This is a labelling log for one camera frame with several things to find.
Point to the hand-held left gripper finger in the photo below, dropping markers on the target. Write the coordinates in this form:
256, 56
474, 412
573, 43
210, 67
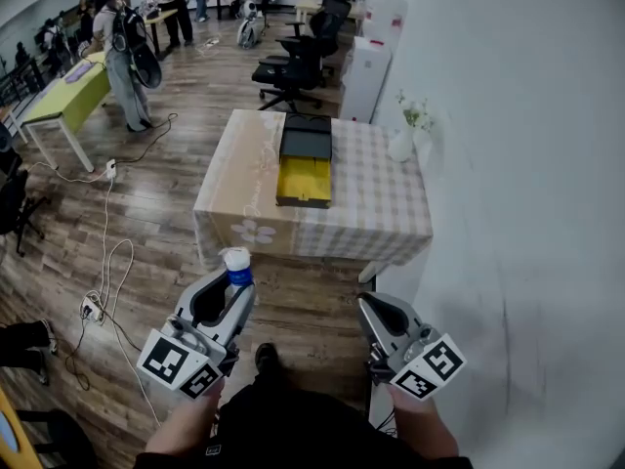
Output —
239, 315
188, 295

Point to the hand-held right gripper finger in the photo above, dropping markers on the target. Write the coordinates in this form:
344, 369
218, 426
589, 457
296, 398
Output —
410, 316
376, 325

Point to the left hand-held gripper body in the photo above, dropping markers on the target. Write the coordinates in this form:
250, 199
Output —
168, 357

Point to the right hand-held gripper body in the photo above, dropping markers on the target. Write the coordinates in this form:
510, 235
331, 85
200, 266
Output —
429, 364

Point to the small white blue item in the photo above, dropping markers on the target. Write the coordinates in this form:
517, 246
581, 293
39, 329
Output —
237, 266

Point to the black box with yellow drawer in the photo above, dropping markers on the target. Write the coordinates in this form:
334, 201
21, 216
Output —
305, 161

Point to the person's right forearm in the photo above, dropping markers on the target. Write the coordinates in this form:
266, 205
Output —
425, 425

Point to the person's left forearm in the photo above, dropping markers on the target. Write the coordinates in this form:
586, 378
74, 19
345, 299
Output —
183, 428

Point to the person's black shoe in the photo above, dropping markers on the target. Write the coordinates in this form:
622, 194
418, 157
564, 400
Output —
266, 357

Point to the white power strip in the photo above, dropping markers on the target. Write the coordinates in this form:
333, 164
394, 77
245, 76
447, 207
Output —
111, 168
91, 308

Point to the table with checkered tablecloth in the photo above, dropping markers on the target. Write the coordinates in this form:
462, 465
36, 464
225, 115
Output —
376, 198

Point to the person's black clothing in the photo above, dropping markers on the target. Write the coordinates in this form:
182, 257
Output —
298, 428

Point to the black stool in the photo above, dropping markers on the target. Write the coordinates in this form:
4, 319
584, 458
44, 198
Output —
63, 438

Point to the yellow board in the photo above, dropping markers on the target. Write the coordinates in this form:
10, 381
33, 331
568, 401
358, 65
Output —
14, 433

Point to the white vase with flowers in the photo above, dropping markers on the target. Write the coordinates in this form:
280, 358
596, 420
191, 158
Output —
404, 140

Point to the black office chair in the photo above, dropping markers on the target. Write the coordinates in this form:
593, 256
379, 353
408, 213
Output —
332, 22
13, 198
293, 69

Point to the green table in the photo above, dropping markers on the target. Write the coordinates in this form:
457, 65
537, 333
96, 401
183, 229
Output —
68, 100

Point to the white cabinet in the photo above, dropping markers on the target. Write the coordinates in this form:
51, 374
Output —
363, 78

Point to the white round machine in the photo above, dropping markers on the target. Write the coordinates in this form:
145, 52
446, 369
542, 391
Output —
248, 29

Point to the wooden table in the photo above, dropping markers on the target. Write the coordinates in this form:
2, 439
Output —
163, 16

